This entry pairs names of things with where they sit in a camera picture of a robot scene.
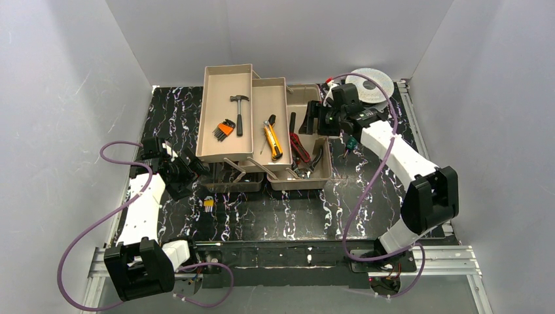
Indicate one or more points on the black mounting plate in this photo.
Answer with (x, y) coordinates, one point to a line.
(289, 263)

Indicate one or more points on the yellow hex key set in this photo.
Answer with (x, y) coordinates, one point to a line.
(208, 204)

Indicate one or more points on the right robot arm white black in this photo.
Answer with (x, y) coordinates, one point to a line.
(431, 192)

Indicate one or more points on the yellow black screwdriver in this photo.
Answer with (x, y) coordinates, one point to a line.
(271, 121)

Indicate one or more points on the orange utility knife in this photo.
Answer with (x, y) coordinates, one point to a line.
(276, 150)

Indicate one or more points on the black handled claw hammer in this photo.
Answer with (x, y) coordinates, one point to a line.
(239, 124)

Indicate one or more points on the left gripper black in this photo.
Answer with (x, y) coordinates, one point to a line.
(189, 163)

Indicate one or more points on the beige plastic tool box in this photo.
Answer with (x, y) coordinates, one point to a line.
(244, 128)

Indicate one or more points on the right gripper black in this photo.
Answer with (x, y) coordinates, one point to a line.
(312, 117)

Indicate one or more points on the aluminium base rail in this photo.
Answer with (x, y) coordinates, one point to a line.
(437, 260)

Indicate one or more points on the red utility knife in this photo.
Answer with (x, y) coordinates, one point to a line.
(298, 148)

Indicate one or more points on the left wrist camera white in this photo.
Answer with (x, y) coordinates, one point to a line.
(169, 150)

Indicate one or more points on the white tape roll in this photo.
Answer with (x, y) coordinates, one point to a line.
(376, 89)

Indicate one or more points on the black handled silver pliers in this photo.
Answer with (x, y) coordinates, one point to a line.
(304, 173)

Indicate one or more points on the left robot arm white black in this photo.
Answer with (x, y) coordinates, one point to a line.
(138, 264)

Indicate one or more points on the green black small tool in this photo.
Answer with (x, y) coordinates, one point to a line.
(350, 146)

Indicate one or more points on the orange black small tool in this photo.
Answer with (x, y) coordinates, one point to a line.
(224, 129)

